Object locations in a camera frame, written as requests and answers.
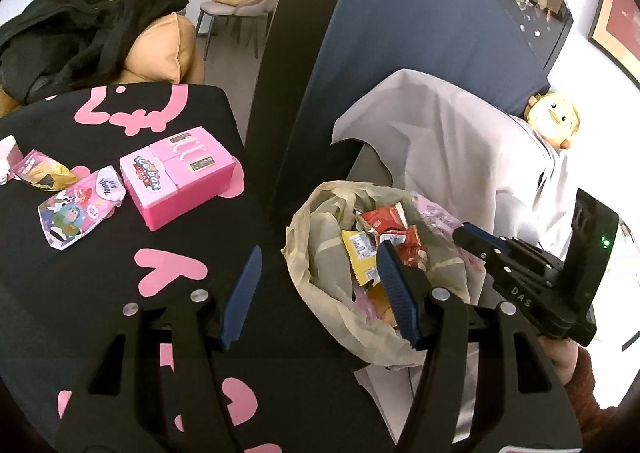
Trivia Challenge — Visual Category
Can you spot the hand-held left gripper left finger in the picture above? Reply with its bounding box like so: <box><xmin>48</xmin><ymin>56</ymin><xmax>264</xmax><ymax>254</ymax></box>
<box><xmin>54</xmin><ymin>245</ymin><xmax>264</xmax><ymax>453</ymax></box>

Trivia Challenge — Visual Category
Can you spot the pink cartoon snack wrapper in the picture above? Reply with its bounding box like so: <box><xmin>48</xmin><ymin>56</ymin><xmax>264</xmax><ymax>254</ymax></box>
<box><xmin>37</xmin><ymin>165</ymin><xmax>126</xmax><ymax>251</ymax></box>

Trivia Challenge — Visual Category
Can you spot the lilac printed wrapper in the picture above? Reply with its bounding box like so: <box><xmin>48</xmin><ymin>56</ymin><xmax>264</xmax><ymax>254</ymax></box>
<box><xmin>415</xmin><ymin>195</ymin><xmax>463</xmax><ymax>234</ymax></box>

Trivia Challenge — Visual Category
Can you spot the yellow purple snack wrapper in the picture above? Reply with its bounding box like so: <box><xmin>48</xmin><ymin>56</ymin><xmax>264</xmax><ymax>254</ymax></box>
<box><xmin>11</xmin><ymin>149</ymin><xmax>80</xmax><ymax>192</ymax></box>

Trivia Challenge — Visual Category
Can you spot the pink toy fridge box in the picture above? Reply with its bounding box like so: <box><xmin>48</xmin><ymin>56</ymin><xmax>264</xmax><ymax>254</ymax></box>
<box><xmin>119</xmin><ymin>125</ymin><xmax>240</xmax><ymax>232</ymax></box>

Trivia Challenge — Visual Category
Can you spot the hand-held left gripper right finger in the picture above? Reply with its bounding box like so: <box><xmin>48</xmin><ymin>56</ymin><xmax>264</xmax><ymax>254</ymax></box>
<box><xmin>376</xmin><ymin>239</ymin><xmax>584</xmax><ymax>453</ymax></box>

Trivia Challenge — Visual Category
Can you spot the navy blue cloth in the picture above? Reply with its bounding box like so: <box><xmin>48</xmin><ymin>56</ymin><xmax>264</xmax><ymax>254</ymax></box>
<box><xmin>302</xmin><ymin>0</ymin><xmax>551</xmax><ymax>194</ymax></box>

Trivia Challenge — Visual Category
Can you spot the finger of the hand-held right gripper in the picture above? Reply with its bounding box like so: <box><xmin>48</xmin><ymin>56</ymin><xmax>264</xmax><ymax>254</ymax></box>
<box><xmin>451</xmin><ymin>228</ymin><xmax>501</xmax><ymax>279</ymax></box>
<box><xmin>460</xmin><ymin>222</ymin><xmax>521</xmax><ymax>259</ymax></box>

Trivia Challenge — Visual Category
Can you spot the beige plastic bag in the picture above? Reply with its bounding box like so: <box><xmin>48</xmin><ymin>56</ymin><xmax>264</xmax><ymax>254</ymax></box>
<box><xmin>281</xmin><ymin>180</ymin><xmax>488</xmax><ymax>366</ymax></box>

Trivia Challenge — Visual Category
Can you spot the black cabinet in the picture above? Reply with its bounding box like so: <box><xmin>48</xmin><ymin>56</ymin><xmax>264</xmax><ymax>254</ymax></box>
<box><xmin>245</xmin><ymin>0</ymin><xmax>366</xmax><ymax>218</ymax></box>

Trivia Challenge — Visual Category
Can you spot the black jacket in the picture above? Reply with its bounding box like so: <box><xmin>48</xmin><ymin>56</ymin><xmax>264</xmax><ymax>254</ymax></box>
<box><xmin>0</xmin><ymin>0</ymin><xmax>191</xmax><ymax>106</ymax></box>

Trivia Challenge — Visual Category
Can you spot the grey cloth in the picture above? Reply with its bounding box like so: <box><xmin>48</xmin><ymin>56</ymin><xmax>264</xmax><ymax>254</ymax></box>
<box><xmin>331</xmin><ymin>69</ymin><xmax>631</xmax><ymax>434</ymax></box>

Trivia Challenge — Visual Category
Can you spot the orange packet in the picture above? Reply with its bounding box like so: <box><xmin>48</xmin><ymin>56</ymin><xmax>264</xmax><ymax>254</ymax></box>
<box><xmin>367</xmin><ymin>283</ymin><xmax>401</xmax><ymax>329</ymax></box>

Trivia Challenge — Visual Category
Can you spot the person's right hand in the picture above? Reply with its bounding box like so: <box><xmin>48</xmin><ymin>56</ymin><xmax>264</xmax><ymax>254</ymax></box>
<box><xmin>537</xmin><ymin>335</ymin><xmax>582</xmax><ymax>387</ymax></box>

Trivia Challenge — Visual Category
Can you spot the person's right forearm brown sleeve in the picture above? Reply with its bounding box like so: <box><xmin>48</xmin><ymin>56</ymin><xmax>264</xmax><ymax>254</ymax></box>
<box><xmin>562</xmin><ymin>348</ymin><xmax>623</xmax><ymax>434</ymax></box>

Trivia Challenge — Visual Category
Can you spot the framed wall picture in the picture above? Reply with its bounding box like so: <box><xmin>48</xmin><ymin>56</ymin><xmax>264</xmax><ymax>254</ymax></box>
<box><xmin>587</xmin><ymin>0</ymin><xmax>640</xmax><ymax>88</ymax></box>

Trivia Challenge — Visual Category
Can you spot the orange sofa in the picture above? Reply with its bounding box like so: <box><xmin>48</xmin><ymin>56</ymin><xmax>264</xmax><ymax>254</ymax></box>
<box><xmin>0</xmin><ymin>0</ymin><xmax>206</xmax><ymax>118</ymax></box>

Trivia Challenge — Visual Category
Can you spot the yellow duck plush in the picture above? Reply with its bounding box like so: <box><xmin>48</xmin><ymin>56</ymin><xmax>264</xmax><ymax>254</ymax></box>
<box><xmin>524</xmin><ymin>90</ymin><xmax>581</xmax><ymax>151</ymax></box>

